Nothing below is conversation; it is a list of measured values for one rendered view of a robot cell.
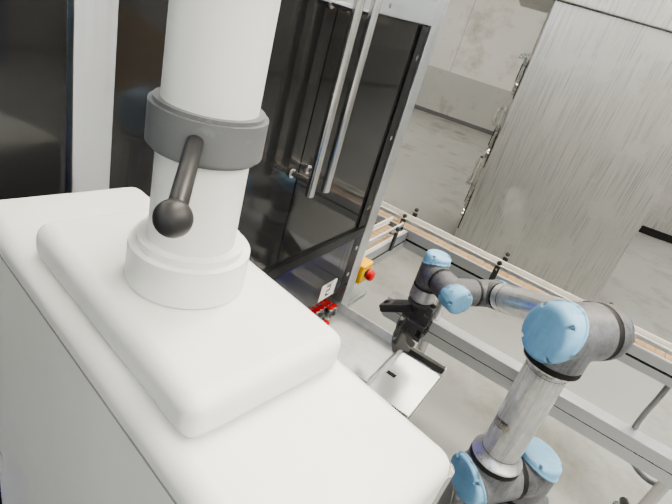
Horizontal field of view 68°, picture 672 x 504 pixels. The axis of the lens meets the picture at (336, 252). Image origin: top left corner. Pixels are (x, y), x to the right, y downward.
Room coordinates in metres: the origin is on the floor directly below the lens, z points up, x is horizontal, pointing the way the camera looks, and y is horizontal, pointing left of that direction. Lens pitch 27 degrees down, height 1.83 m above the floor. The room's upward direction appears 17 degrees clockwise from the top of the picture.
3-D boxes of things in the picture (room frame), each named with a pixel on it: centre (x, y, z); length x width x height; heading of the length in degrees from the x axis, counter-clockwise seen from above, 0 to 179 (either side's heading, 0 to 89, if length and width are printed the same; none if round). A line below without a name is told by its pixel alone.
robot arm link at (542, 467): (0.89, -0.60, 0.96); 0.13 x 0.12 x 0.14; 116
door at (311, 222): (1.23, 0.04, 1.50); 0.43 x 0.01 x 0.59; 154
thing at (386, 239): (1.86, -0.09, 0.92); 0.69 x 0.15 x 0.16; 154
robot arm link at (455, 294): (1.17, -0.34, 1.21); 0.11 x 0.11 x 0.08; 26
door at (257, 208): (0.83, 0.24, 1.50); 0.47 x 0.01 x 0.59; 154
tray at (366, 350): (1.26, -0.09, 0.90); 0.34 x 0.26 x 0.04; 64
